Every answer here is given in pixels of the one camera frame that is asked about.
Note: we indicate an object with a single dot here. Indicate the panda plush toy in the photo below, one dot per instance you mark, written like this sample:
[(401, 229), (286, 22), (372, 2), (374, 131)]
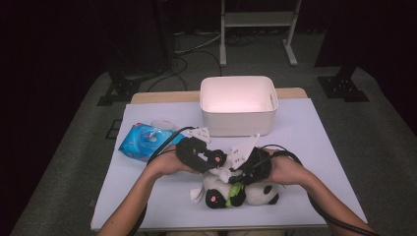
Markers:
[(259, 193)]

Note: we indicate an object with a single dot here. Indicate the white plastic storage bin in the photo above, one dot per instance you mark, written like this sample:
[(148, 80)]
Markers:
[(236, 124)]

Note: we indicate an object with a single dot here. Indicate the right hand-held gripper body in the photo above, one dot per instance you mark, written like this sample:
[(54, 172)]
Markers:
[(259, 165)]

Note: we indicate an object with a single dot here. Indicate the black stand base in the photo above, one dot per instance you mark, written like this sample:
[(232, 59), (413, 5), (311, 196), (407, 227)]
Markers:
[(119, 91), (342, 89)]

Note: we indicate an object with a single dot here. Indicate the white table mat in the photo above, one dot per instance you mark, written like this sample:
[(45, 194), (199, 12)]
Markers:
[(164, 209)]

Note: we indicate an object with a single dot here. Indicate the person's left hand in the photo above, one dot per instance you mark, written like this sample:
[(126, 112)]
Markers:
[(167, 165)]

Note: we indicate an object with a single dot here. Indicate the blue wet wipes pack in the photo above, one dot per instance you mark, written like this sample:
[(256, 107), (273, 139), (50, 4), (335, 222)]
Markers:
[(134, 144)]

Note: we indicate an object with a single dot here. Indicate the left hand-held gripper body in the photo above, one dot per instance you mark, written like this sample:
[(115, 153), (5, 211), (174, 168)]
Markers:
[(187, 150)]

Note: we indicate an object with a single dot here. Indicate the white wet wipe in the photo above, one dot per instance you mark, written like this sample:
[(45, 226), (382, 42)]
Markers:
[(224, 173), (151, 135)]

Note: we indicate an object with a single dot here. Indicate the white metal stand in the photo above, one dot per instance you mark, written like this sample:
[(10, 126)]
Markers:
[(257, 19)]

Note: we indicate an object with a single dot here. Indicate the person's right hand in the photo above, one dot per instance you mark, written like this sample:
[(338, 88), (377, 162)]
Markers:
[(288, 170)]

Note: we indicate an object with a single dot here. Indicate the wooden table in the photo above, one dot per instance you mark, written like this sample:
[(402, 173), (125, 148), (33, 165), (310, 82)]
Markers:
[(164, 97)]

